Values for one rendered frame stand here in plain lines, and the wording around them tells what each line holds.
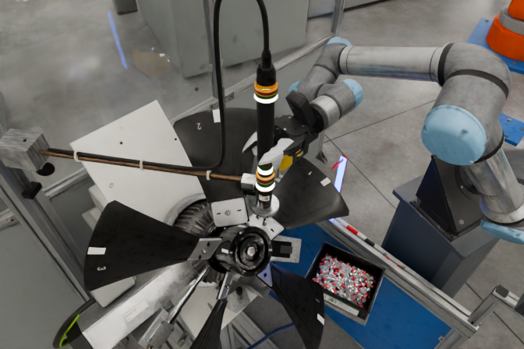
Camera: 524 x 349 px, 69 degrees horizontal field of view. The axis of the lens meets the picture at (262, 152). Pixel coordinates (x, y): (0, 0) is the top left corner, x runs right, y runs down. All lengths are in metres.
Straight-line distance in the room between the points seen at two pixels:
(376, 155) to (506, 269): 1.08
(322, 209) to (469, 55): 0.53
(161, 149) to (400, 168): 2.11
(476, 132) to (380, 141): 2.34
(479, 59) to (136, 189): 0.87
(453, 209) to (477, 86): 0.55
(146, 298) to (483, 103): 0.85
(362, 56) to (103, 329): 0.89
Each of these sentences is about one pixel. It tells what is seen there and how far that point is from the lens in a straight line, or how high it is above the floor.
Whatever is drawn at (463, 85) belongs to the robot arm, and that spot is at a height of 1.61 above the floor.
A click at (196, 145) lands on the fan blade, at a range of 0.98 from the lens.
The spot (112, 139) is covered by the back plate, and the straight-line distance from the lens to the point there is 1.10.
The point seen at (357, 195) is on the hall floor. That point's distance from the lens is 2.68.
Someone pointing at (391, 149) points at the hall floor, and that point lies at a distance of 3.07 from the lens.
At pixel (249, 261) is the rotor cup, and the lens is 0.95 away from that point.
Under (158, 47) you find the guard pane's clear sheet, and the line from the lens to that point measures 1.45.
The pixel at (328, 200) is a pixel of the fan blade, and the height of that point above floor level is 1.16.
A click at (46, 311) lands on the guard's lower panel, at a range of 1.97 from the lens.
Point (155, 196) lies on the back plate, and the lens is 1.13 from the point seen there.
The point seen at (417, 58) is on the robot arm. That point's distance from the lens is 0.94.
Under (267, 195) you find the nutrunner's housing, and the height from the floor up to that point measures 1.32.
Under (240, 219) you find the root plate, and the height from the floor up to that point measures 1.25.
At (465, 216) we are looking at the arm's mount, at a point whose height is 1.08.
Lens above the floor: 2.03
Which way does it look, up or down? 45 degrees down
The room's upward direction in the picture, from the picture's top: straight up
